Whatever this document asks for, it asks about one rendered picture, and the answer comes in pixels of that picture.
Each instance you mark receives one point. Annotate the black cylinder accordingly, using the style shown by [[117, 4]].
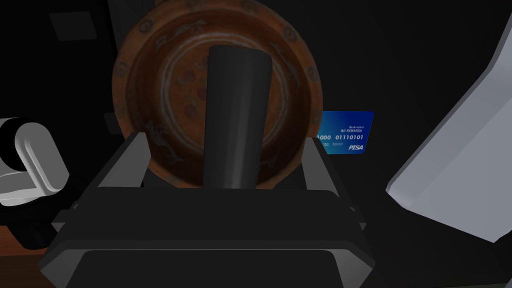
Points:
[[236, 120]]

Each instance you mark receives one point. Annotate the brown patterned bowl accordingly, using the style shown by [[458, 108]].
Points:
[[168, 92]]

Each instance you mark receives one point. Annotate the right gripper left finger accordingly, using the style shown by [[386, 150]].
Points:
[[126, 168]]

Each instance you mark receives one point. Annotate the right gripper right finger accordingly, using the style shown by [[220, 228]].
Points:
[[320, 172]]

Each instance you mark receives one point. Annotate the blue bank card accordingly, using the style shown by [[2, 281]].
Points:
[[352, 128]]

